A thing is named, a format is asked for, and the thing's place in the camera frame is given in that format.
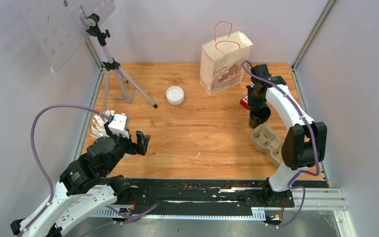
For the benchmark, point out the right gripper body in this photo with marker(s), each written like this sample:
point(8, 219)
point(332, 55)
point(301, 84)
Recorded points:
point(255, 101)

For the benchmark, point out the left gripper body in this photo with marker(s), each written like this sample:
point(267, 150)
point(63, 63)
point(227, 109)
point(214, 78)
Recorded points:
point(125, 144)

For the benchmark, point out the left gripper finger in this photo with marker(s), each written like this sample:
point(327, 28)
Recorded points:
point(141, 148)
point(142, 138)

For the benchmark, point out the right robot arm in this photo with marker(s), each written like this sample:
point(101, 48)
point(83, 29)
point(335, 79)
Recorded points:
point(305, 142)

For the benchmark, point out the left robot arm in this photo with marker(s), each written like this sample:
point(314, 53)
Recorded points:
point(83, 188)

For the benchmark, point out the red box with white grid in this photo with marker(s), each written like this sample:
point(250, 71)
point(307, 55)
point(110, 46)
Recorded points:
point(244, 103)

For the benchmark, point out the black cup stack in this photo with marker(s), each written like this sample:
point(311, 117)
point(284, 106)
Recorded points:
point(258, 117)

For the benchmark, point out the white cup with paper sleeves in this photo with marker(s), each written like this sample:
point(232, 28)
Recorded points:
point(97, 128)

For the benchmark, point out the cardboard cup carrier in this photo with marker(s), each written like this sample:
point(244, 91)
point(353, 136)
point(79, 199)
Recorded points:
point(266, 140)

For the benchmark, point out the white lid stack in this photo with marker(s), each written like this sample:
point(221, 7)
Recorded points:
point(175, 95)

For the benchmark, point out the grey tripod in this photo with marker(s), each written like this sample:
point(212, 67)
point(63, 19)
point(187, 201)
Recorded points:
point(111, 65)

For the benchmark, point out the white perforated panel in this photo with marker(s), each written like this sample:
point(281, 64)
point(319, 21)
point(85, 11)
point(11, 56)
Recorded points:
point(60, 26)

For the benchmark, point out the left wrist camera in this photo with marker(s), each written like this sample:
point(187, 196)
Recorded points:
point(119, 125)

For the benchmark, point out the paper bag with orange handles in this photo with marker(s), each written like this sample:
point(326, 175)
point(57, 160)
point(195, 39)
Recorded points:
point(221, 60)

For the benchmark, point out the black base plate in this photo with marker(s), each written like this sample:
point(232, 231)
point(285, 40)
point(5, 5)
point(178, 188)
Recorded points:
point(201, 197)

